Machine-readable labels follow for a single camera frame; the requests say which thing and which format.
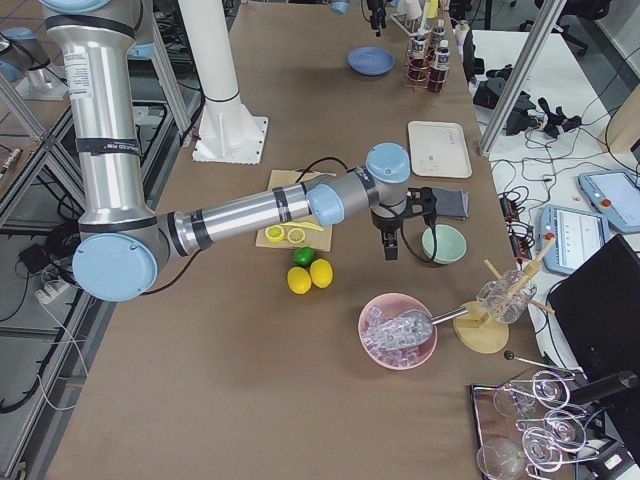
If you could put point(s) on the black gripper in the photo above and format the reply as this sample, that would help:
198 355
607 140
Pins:
386 224
374 11

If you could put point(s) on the blue plate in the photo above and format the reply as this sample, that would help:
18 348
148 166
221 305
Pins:
370 61

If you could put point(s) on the mint green bowl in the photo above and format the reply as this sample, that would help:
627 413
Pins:
445 245

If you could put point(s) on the tea bottle three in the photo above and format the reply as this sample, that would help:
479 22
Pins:
438 34

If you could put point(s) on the tea bottle one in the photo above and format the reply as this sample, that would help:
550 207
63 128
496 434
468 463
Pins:
418 66

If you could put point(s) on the wooden cutting board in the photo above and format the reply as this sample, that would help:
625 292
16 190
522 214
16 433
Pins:
320 241

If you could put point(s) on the grey folded cloth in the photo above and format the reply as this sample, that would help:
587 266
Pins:
451 203

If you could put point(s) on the yellow lemon near bowl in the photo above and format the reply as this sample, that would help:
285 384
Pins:
321 273

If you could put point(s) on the tea bottle two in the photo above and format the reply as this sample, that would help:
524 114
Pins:
439 68

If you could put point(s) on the metal ice scoop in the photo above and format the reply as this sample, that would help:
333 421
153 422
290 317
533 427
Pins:
413 328

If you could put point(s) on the yellow plastic knife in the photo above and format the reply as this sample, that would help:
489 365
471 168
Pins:
305 225

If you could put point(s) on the pink bowl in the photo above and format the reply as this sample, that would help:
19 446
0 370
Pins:
387 306

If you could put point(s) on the green lime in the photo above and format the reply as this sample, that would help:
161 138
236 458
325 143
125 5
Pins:
304 256

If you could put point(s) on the lemon half back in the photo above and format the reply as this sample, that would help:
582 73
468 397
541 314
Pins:
296 235

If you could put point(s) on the lemon half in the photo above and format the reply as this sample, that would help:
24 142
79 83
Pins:
296 235
275 233

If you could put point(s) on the pile of clear ice cubes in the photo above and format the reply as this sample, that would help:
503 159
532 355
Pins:
401 358

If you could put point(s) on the yellow lemon far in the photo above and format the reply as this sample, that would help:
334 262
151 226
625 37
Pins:
299 280

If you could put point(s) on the cream rabbit tray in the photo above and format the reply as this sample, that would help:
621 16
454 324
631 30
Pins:
438 149

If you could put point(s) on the wooden cup stand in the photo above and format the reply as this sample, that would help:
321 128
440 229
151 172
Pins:
478 330

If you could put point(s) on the lemon half front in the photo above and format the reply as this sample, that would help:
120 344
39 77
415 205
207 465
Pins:
275 233

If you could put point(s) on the clear glass mug on stand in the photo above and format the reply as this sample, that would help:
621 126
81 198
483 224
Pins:
506 298

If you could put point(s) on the black device on side table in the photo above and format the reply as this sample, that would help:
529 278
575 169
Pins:
524 115

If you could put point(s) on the teach pendant near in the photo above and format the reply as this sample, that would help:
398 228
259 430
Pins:
578 236

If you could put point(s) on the teach pendant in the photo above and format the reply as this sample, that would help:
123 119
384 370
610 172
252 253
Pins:
615 195
578 236

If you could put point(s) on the black laptop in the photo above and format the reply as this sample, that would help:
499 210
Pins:
597 309

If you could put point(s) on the teach pendant far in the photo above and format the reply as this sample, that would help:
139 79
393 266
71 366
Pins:
615 195

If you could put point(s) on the wine glass rack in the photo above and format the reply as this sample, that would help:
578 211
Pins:
571 431

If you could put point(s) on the white power strip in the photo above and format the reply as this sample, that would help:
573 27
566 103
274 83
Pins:
51 290

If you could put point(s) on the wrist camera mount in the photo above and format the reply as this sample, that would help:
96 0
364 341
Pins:
420 202

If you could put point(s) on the copper wire bottle rack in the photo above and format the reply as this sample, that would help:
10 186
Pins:
430 55

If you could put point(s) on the aluminium frame post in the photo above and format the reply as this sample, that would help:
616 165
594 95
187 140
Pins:
535 42

